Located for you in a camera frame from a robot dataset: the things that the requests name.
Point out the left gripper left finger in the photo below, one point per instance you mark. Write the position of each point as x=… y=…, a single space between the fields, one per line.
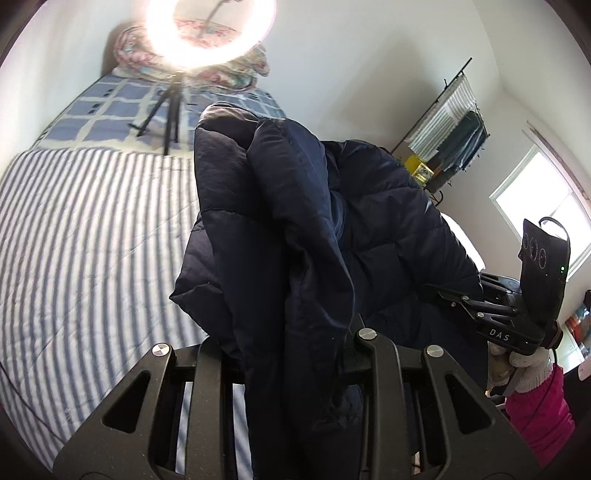
x=170 y=416

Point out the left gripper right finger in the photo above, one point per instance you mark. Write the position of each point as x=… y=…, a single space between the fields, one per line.
x=425 y=418

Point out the navy quilted puffer jacket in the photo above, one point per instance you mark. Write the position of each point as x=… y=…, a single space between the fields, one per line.
x=295 y=237

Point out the right forearm pink sleeve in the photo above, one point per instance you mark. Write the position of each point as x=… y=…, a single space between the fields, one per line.
x=542 y=417

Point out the black clothes rack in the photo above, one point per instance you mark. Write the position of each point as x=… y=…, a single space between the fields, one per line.
x=401 y=151

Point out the dark hanging clothes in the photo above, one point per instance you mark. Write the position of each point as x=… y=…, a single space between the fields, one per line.
x=458 y=150

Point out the right hand white glove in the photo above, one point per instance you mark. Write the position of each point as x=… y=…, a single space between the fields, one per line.
x=535 y=368

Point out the black phone on gripper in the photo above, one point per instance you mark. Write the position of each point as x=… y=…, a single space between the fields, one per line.
x=545 y=255

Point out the window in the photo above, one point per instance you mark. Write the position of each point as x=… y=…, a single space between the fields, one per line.
x=544 y=185

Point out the yellow crate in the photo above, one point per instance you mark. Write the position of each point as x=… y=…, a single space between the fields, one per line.
x=418 y=169

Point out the blue white striped quilt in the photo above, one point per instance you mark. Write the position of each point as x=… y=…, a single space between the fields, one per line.
x=92 y=242

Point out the striped hanging towel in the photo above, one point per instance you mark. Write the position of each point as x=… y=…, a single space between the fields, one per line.
x=442 y=118

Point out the blue checked bed sheet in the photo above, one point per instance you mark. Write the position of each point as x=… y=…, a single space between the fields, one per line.
x=108 y=113

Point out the floral folded quilts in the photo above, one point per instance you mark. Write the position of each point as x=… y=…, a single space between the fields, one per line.
x=136 y=57

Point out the bright ring light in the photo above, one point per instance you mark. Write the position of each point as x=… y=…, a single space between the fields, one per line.
x=186 y=53

